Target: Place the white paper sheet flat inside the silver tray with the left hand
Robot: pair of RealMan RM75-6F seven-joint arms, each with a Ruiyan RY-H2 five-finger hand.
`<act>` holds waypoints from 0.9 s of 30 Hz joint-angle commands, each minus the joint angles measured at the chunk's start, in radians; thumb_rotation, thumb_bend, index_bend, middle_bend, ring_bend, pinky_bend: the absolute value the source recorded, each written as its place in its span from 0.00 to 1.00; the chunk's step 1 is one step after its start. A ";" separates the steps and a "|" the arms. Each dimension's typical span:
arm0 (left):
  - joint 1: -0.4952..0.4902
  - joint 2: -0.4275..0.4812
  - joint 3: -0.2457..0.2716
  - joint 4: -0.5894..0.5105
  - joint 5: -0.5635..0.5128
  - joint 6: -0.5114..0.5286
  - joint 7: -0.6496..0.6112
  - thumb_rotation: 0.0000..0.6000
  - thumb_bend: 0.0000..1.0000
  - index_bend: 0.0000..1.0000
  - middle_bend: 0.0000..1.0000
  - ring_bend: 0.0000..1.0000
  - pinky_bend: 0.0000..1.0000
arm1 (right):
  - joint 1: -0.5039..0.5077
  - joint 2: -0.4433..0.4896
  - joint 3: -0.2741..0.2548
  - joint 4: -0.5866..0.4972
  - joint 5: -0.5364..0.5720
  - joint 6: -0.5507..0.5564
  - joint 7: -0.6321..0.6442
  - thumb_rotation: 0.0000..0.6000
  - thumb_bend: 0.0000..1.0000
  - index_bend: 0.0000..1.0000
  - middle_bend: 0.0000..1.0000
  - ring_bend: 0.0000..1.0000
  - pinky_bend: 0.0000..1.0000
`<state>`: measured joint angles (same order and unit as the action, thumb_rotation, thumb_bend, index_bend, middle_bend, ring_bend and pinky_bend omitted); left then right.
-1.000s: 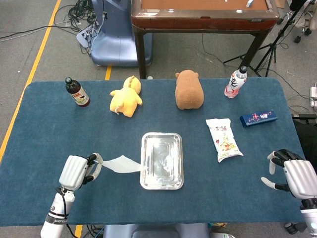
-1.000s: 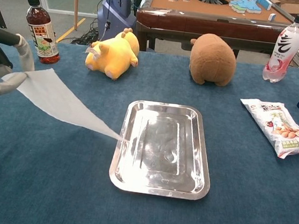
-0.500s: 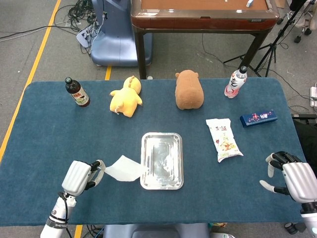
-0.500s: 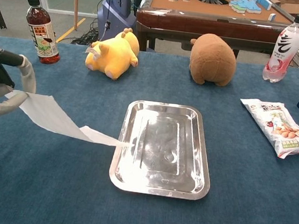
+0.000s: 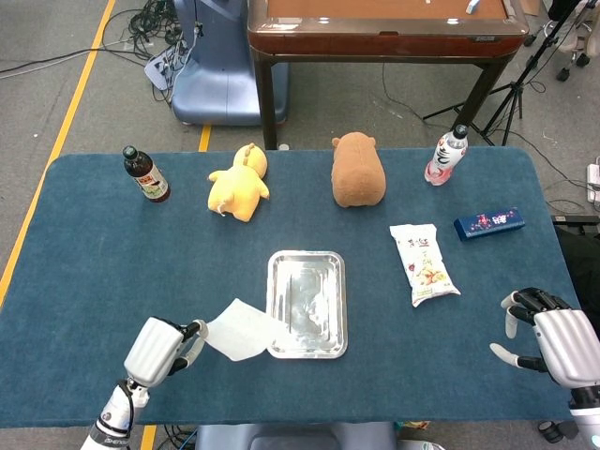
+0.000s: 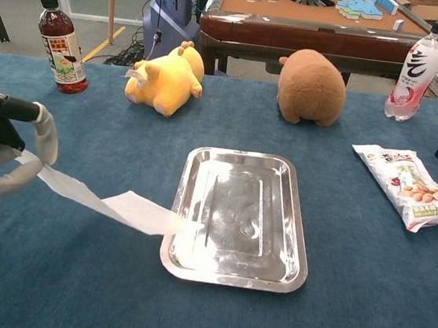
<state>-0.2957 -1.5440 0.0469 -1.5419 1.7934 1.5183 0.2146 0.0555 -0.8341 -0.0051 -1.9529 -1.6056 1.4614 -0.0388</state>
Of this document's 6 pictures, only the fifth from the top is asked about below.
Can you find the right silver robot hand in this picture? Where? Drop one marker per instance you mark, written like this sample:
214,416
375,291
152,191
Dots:
567,342

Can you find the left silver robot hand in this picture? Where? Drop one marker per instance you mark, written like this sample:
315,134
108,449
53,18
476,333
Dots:
150,351

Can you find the white paper towel sheet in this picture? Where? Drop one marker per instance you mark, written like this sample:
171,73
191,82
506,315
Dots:
244,328

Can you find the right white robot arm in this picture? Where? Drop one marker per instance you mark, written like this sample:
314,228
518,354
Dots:
588,417

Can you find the silver metal tray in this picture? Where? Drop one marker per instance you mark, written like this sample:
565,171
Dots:
309,290

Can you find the black bulky object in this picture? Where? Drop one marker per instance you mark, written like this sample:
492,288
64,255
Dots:
583,262

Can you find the black table caster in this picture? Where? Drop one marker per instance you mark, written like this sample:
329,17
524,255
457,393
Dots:
558,431

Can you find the blue felt table cover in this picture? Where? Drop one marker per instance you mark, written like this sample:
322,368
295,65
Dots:
117,262

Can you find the dark blue carton box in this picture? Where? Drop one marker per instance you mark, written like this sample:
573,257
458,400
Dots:
487,224

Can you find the white nut snack bag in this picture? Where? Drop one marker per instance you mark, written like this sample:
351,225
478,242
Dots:
426,267

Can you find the white floor power strip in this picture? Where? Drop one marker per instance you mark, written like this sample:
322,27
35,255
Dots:
594,180
161,70

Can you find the grey robot torso base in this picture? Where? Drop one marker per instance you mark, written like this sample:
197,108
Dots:
295,438

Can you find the brown tea bottle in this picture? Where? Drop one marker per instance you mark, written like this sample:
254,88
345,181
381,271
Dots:
150,180

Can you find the yellow plush toy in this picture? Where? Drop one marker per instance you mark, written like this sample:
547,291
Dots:
239,187

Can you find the clear pink-label water bottle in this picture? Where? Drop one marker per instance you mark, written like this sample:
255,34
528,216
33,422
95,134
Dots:
445,157

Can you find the black tripod stand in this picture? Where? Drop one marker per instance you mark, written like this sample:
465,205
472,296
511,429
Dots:
515,86

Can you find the brown capybara plush toy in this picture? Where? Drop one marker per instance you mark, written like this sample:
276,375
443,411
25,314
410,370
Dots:
358,178

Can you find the pale office chair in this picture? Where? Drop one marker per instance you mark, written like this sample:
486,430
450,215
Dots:
569,40

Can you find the single blue mahjong tile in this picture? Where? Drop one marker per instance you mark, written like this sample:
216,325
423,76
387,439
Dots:
473,5

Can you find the brown wooden mahjong table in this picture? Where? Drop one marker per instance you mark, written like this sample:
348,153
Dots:
375,44

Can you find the blue grey machine pedestal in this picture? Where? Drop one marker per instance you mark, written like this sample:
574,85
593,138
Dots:
215,84

